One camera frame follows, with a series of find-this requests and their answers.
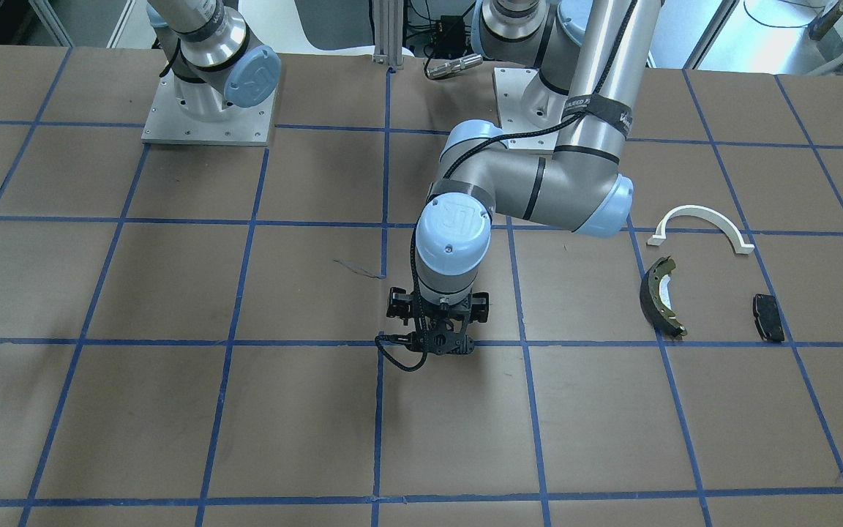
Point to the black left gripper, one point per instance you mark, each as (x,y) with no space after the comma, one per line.
(397,304)

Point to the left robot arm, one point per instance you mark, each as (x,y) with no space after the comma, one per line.
(553,162)

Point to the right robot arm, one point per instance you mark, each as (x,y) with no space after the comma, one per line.
(208,43)

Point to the loose blue thread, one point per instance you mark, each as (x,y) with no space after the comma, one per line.
(354,268)

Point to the green brake shoe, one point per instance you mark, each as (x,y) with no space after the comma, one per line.
(655,299)

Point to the silver cylindrical tool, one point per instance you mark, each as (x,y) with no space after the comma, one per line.
(452,67)

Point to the white curved plastic part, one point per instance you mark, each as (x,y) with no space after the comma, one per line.
(736,239)

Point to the black brake pad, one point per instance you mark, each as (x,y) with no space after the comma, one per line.
(767,318)

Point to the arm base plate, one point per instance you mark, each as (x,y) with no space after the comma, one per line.
(193,114)
(524,101)

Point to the aluminium frame post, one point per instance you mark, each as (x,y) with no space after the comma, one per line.
(387,23)

